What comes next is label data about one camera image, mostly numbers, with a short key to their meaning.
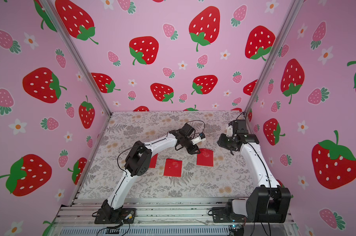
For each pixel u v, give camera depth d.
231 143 0.68
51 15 0.70
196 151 0.91
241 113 1.23
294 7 0.69
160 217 0.75
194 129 0.84
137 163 0.59
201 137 0.87
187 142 0.86
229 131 0.75
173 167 0.92
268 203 0.41
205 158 0.95
